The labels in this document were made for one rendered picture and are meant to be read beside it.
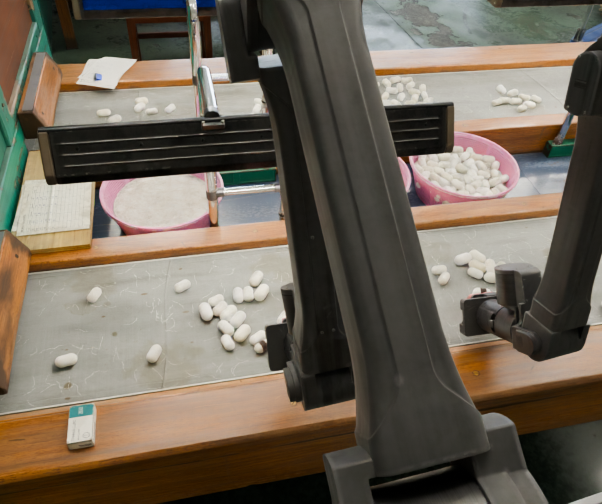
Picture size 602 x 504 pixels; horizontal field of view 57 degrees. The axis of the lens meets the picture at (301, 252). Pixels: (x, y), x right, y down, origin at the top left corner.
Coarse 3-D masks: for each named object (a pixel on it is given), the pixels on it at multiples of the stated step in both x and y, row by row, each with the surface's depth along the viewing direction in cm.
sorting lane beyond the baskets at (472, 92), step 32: (64, 96) 151; (96, 96) 152; (128, 96) 153; (160, 96) 154; (192, 96) 155; (224, 96) 156; (256, 96) 157; (448, 96) 164; (480, 96) 165; (544, 96) 167
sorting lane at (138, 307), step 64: (192, 256) 112; (256, 256) 113; (448, 256) 116; (512, 256) 117; (64, 320) 99; (128, 320) 100; (192, 320) 101; (256, 320) 102; (448, 320) 104; (64, 384) 90; (128, 384) 91; (192, 384) 91
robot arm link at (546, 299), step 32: (576, 64) 62; (576, 96) 63; (576, 160) 68; (576, 192) 69; (576, 224) 70; (576, 256) 71; (544, 288) 77; (576, 288) 74; (544, 320) 77; (576, 320) 77; (544, 352) 78
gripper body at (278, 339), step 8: (272, 328) 76; (280, 328) 76; (272, 336) 76; (280, 336) 76; (288, 336) 75; (272, 344) 76; (280, 344) 76; (288, 344) 73; (272, 352) 76; (280, 352) 76; (288, 352) 73; (272, 360) 76; (280, 360) 76; (288, 360) 77; (272, 368) 76; (280, 368) 77
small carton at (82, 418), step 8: (72, 408) 83; (80, 408) 83; (88, 408) 83; (72, 416) 82; (80, 416) 82; (88, 416) 82; (72, 424) 81; (80, 424) 81; (88, 424) 81; (72, 432) 80; (80, 432) 80; (88, 432) 80; (72, 440) 79; (80, 440) 79; (88, 440) 79; (72, 448) 80
